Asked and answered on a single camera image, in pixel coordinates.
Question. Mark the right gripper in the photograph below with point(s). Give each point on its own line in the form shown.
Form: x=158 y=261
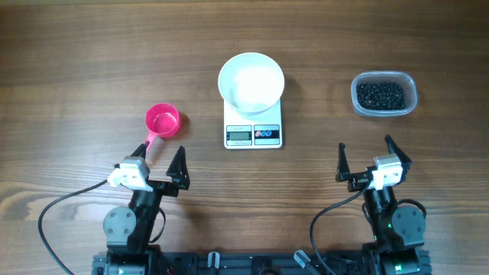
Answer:
x=357 y=180

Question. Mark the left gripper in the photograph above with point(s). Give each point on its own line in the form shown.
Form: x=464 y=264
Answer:
x=176 y=171

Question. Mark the pink measuring scoop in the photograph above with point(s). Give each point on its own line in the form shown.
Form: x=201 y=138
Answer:
x=162 y=121

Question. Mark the black beans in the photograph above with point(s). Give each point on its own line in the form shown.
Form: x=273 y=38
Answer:
x=381 y=96

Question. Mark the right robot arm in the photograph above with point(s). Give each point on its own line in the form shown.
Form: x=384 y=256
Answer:
x=398 y=226

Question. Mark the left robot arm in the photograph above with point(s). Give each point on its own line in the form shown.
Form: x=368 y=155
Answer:
x=130 y=247

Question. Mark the white digital kitchen scale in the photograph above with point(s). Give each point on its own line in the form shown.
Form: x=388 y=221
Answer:
x=248 y=132

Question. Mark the white bowl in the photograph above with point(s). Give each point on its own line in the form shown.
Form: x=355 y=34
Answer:
x=251 y=83

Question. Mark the clear plastic bean container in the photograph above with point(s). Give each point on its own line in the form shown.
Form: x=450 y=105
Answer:
x=402 y=79

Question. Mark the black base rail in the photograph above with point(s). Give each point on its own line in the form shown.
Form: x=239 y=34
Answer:
x=340 y=262

